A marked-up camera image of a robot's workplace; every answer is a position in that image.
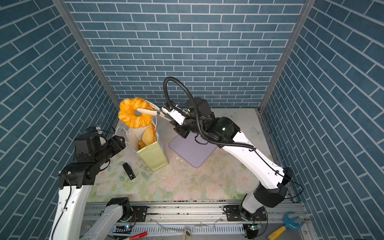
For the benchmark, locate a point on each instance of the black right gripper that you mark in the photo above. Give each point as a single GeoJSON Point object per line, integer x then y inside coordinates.
{"type": "Point", "coordinates": [184, 131]}

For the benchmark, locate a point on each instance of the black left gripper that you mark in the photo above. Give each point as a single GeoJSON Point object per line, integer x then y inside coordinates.
{"type": "Point", "coordinates": [116, 143]}

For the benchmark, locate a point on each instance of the small croissant bread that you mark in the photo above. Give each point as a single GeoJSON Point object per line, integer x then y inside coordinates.
{"type": "Point", "coordinates": [141, 145]}

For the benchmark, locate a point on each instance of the triangular toast bread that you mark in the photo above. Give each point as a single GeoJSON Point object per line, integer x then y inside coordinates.
{"type": "Point", "coordinates": [150, 135]}

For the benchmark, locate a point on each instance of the ring shaped croissant bread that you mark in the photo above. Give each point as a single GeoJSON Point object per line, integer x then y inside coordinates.
{"type": "Point", "coordinates": [127, 113]}

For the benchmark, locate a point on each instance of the white paper gift bag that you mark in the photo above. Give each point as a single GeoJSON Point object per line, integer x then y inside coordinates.
{"type": "Point", "coordinates": [153, 155]}

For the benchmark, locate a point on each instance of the metal tongs with white tips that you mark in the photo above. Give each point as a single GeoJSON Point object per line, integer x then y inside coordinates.
{"type": "Point", "coordinates": [153, 113]}

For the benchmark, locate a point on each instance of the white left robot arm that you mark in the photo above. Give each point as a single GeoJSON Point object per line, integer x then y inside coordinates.
{"type": "Point", "coordinates": [76, 181]}

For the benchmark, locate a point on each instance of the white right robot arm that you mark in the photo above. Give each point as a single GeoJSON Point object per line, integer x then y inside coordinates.
{"type": "Point", "coordinates": [198, 118]}

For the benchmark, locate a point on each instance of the lilac plastic tray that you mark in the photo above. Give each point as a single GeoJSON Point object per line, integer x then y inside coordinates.
{"type": "Point", "coordinates": [193, 149]}

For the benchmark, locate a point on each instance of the blue yellow toy wrench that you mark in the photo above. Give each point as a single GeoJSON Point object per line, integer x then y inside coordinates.
{"type": "Point", "coordinates": [289, 223]}

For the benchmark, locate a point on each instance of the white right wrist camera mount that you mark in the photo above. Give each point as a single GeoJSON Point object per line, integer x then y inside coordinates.
{"type": "Point", "coordinates": [174, 114]}

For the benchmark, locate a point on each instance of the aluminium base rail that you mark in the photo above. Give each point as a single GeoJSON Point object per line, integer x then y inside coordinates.
{"type": "Point", "coordinates": [209, 212]}

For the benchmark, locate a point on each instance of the red handled tool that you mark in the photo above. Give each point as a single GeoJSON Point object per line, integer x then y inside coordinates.
{"type": "Point", "coordinates": [136, 237]}

